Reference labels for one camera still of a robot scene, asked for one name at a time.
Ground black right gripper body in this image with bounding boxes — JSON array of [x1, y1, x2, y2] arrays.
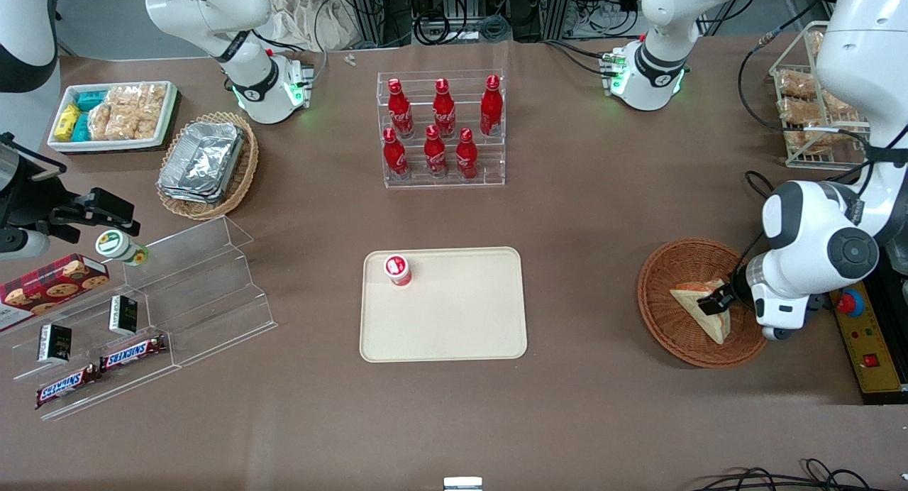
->
[[0, 133, 70, 231]]

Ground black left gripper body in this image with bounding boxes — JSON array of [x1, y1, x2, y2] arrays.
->
[[729, 260, 760, 310]]

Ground triangular sandwich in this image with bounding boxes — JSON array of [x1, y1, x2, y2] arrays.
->
[[670, 279, 732, 346]]

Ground brown round wicker basket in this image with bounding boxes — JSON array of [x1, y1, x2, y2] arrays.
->
[[637, 238, 775, 369]]

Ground white rectangular snack tray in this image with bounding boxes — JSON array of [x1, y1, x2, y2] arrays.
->
[[47, 81, 179, 154]]

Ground aluminium foil tray stack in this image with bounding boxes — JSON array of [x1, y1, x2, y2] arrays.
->
[[157, 121, 246, 204]]

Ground tan oval wicker basket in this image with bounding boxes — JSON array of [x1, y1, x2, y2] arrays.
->
[[156, 111, 260, 221]]

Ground beige plastic tray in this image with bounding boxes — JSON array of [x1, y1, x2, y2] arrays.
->
[[360, 247, 528, 363]]

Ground green lidded cup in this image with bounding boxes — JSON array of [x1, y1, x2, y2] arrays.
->
[[96, 230, 150, 267]]

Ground red tartan cookie box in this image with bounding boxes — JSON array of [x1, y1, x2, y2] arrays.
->
[[0, 254, 111, 333]]

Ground yellow snack pack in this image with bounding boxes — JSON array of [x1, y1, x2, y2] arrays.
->
[[55, 104, 81, 142]]

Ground clear rice cracker bag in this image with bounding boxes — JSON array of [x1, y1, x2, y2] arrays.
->
[[106, 85, 144, 110], [138, 83, 168, 141], [106, 108, 140, 141], [88, 104, 114, 141]]

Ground small black chocolate box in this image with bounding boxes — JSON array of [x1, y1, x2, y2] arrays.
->
[[109, 295, 139, 336], [38, 324, 72, 365]]

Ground clear acrylic stepped shelf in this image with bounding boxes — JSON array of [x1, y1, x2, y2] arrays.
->
[[0, 216, 279, 422]]

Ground snickers bar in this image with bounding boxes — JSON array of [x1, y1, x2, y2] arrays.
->
[[35, 364, 101, 409], [99, 335, 168, 373]]

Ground yellow emergency stop control box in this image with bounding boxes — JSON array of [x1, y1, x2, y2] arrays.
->
[[829, 282, 908, 405]]

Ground clear acrylic bottle rack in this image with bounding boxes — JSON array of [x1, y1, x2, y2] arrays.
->
[[376, 69, 506, 189]]

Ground white cloth bag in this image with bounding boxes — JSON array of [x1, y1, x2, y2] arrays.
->
[[270, 0, 360, 52]]

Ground red cola bottle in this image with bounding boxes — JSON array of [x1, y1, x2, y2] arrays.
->
[[383, 128, 410, 181], [433, 78, 457, 138], [424, 125, 448, 179], [480, 75, 504, 137], [387, 78, 415, 139], [455, 128, 478, 180]]

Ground red lidded cup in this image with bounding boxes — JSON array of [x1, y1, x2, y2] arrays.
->
[[384, 254, 413, 287]]

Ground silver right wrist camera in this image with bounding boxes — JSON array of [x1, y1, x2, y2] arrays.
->
[[0, 228, 51, 259]]

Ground black floor cables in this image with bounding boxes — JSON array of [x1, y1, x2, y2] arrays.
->
[[690, 458, 908, 491]]

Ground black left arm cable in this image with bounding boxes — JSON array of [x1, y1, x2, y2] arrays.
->
[[736, 0, 873, 197]]

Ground white wire basket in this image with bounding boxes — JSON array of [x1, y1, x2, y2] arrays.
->
[[770, 21, 875, 170]]

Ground black base cables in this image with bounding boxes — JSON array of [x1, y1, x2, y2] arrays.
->
[[545, 39, 619, 77]]

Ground aluminium frame profile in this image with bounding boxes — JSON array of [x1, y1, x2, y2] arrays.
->
[[345, 0, 414, 49]]

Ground black coiled cable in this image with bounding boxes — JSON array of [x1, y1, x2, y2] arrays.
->
[[414, 9, 452, 46]]

